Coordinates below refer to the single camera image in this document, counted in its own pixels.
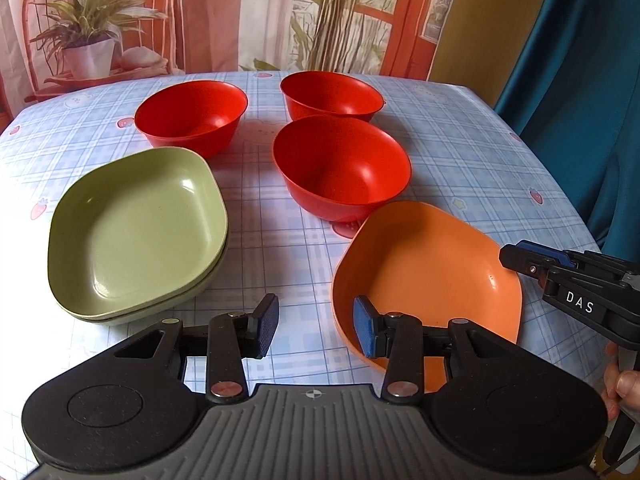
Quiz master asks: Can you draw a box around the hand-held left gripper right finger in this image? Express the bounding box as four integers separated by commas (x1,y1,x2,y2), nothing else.
352,296,506,405

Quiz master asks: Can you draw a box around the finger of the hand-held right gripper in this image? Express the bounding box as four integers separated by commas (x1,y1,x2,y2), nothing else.
499,241,626,281

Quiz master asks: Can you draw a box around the blue curtain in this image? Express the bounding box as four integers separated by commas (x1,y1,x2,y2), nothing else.
492,0,640,261

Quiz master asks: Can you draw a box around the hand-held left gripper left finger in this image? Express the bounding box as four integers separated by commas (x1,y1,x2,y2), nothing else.
114,294,280,405

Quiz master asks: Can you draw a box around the green plate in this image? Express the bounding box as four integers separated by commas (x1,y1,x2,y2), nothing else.
56,232,230,329
47,146,230,318

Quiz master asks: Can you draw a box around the printed room backdrop cloth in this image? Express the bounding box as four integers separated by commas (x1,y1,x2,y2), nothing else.
0,0,461,108

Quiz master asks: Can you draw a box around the person's right hand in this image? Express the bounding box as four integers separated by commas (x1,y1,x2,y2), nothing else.
601,342,640,423

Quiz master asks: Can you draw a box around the orange plate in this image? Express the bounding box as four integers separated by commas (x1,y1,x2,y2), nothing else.
331,201,524,393

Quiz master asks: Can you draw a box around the yellow-brown panel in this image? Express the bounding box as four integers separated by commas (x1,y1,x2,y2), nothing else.
427,0,547,107

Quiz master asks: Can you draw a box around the red bowl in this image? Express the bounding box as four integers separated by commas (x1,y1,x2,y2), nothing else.
279,71,388,123
134,80,249,158
271,115,412,224

